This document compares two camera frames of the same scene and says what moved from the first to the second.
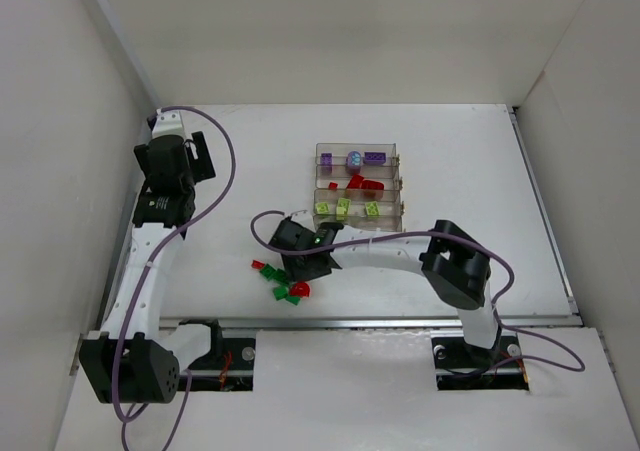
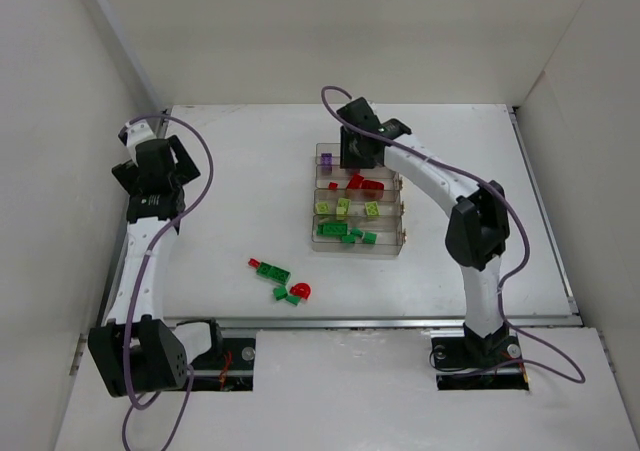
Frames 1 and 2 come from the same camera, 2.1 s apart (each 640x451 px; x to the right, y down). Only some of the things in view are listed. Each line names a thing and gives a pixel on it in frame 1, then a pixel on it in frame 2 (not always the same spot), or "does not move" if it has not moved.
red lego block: x=358 y=182 does not move
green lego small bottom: x=294 y=300 does not move
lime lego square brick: x=322 y=208 does not move
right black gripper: x=305 y=268 → x=353 y=148
